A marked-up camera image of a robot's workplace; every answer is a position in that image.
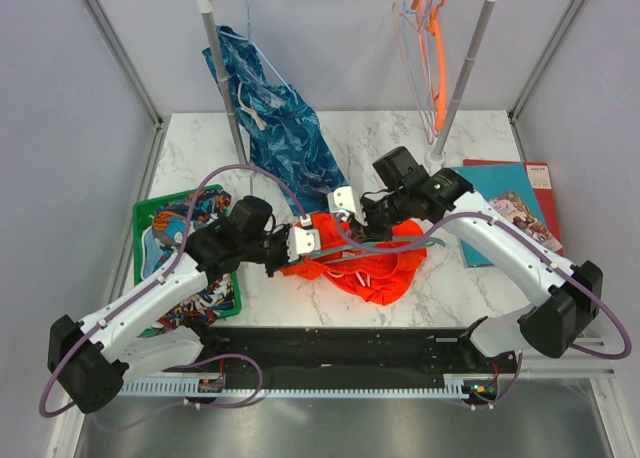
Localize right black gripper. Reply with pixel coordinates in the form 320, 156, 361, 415
348, 188, 411, 245

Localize teal plastic hanger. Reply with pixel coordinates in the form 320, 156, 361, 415
304, 236, 446, 263

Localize orange shorts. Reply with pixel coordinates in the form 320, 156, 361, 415
281, 212, 428, 306

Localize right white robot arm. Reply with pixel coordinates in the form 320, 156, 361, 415
356, 146, 603, 372

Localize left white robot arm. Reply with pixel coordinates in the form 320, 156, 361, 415
47, 196, 320, 414

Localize colourful comic print shorts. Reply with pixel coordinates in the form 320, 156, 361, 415
140, 189, 237, 332

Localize blue patterned shorts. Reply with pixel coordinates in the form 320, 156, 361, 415
217, 26, 347, 213

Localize orange plastic hanger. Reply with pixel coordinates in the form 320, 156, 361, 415
410, 0, 447, 132

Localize teal folder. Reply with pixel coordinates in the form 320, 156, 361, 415
444, 163, 553, 277

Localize green plastic basket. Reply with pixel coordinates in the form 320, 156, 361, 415
132, 183, 244, 337

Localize red book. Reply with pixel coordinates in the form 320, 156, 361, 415
458, 159, 561, 243

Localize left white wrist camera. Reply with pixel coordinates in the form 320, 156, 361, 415
287, 215, 321, 262

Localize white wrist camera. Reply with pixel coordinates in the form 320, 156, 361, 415
327, 186, 367, 226
287, 215, 321, 262

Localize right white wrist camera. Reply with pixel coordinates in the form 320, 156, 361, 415
327, 186, 367, 226

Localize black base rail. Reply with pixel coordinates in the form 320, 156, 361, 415
195, 326, 516, 389

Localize white cable duct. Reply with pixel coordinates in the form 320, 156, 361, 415
118, 375, 499, 399

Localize pink wire hanger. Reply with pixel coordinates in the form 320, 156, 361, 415
391, 0, 438, 145

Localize light blue wire hanger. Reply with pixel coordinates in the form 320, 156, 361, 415
244, 0, 297, 93

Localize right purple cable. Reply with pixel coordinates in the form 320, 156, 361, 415
334, 209, 633, 411

